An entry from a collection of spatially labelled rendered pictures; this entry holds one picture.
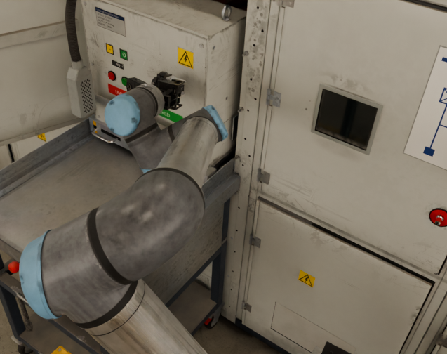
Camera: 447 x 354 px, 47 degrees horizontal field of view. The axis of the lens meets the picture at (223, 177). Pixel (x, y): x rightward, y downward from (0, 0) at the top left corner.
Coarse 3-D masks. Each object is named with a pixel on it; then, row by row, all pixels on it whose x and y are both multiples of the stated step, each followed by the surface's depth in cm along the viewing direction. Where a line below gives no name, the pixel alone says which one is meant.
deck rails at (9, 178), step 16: (80, 128) 189; (48, 144) 179; (64, 144) 185; (80, 144) 189; (16, 160) 170; (32, 160) 175; (48, 160) 181; (0, 176) 167; (16, 176) 172; (32, 176) 174; (224, 176) 176; (0, 192) 167; (208, 192) 171
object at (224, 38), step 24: (120, 0) 155; (144, 0) 156; (168, 0) 157; (192, 0) 158; (168, 24) 144; (192, 24) 145; (216, 24) 146; (240, 24) 150; (216, 48) 145; (240, 48) 156; (216, 72) 150; (240, 72) 162; (216, 96) 156; (216, 144) 168
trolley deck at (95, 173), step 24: (96, 144) 190; (48, 168) 178; (72, 168) 179; (96, 168) 180; (120, 168) 180; (24, 192) 168; (48, 192) 169; (72, 192) 169; (96, 192) 170; (120, 192) 170; (216, 192) 173; (0, 216) 160; (24, 216) 160; (48, 216) 161; (72, 216) 161; (0, 240) 153; (24, 240) 153
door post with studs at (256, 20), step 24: (264, 0) 138; (264, 24) 142; (240, 96) 161; (240, 120) 167; (240, 144) 172; (240, 168) 178; (240, 192) 184; (240, 216) 191; (240, 240) 199; (240, 264) 207
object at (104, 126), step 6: (90, 120) 189; (96, 120) 188; (90, 126) 191; (102, 126) 187; (102, 132) 189; (108, 132) 187; (108, 138) 189; (114, 138) 186; (120, 138) 184; (120, 144) 186; (126, 144) 184; (210, 168) 170; (210, 174) 168; (204, 180) 169
